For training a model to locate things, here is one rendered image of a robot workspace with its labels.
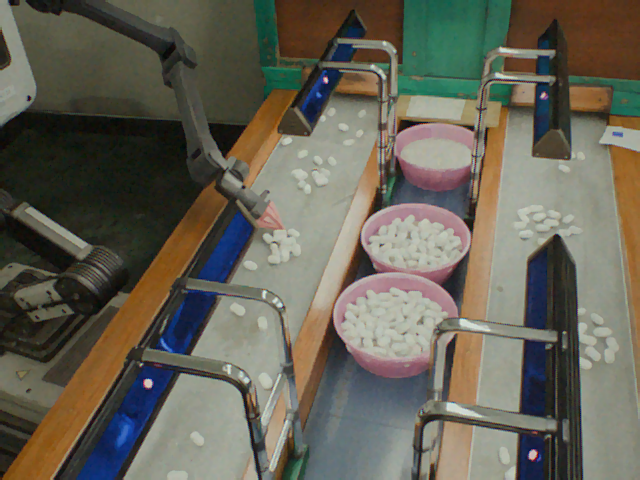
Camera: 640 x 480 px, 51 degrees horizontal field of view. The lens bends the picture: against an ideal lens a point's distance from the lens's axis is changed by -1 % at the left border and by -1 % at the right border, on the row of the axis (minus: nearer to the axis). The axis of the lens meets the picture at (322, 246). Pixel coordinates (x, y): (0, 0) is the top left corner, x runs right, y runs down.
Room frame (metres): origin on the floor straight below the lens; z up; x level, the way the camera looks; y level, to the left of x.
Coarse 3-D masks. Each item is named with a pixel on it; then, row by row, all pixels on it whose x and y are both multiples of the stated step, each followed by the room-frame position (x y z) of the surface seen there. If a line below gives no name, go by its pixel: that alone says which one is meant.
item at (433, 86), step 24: (264, 72) 2.21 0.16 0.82; (288, 72) 2.19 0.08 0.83; (264, 96) 2.22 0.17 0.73; (336, 96) 2.16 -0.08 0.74; (360, 96) 2.14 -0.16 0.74; (432, 96) 2.04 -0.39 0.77; (456, 96) 2.02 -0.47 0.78; (504, 96) 1.97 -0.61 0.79; (624, 96) 1.87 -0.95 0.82; (408, 120) 2.06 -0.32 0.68
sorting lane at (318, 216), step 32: (320, 128) 1.94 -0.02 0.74; (352, 128) 1.92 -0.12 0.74; (288, 160) 1.75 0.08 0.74; (352, 160) 1.73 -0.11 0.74; (256, 192) 1.59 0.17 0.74; (288, 192) 1.58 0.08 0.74; (320, 192) 1.57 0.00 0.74; (352, 192) 1.56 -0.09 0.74; (288, 224) 1.43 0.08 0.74; (320, 224) 1.42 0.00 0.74; (256, 256) 1.31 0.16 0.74; (320, 256) 1.29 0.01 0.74; (288, 288) 1.18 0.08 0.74; (224, 320) 1.09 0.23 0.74; (256, 320) 1.08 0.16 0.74; (192, 352) 1.00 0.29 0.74; (224, 352) 0.99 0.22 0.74; (256, 352) 0.99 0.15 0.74; (192, 384) 0.91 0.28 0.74; (224, 384) 0.91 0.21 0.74; (256, 384) 0.90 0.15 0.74; (160, 416) 0.84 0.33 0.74; (192, 416) 0.83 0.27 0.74; (224, 416) 0.83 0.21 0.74; (160, 448) 0.76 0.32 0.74; (192, 448) 0.76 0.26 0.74; (224, 448) 0.75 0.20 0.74
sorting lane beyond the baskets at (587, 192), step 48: (528, 144) 1.76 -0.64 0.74; (576, 144) 1.74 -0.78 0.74; (528, 192) 1.51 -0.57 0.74; (576, 192) 1.50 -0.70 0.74; (528, 240) 1.30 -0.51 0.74; (576, 240) 1.29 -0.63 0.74; (624, 288) 1.11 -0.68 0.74; (624, 336) 0.97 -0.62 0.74; (480, 384) 0.87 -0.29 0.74; (624, 384) 0.84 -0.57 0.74; (480, 432) 0.75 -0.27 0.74; (624, 432) 0.73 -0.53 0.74
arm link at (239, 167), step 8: (216, 152) 1.47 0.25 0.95; (216, 160) 1.44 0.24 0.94; (224, 160) 1.46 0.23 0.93; (232, 160) 1.52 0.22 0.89; (240, 160) 1.53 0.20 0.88; (224, 168) 1.43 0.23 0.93; (232, 168) 1.48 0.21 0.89; (240, 168) 1.49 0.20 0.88; (248, 168) 1.52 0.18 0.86; (216, 176) 1.43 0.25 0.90; (240, 176) 1.47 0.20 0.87; (208, 184) 1.43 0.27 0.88
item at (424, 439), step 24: (432, 336) 0.68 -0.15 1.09; (480, 336) 0.65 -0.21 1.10; (504, 336) 0.64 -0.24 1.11; (528, 336) 0.64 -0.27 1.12; (552, 336) 0.63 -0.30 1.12; (432, 360) 0.67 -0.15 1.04; (432, 384) 0.67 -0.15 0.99; (432, 408) 0.53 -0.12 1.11; (456, 408) 0.52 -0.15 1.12; (480, 408) 0.52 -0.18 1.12; (432, 432) 0.67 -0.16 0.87; (528, 432) 0.49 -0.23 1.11; (552, 432) 0.48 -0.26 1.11; (432, 456) 0.67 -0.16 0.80
